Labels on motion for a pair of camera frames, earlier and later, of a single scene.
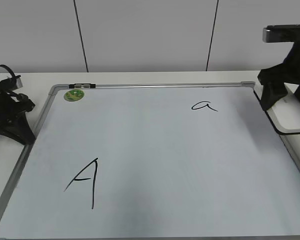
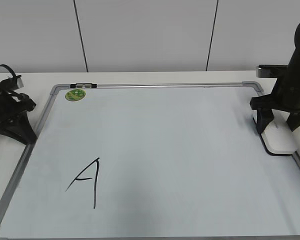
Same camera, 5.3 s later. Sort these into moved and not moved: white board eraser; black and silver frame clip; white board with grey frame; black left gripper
Moved: white board eraser
Not moved: white board with grey frame; black left gripper; black and silver frame clip
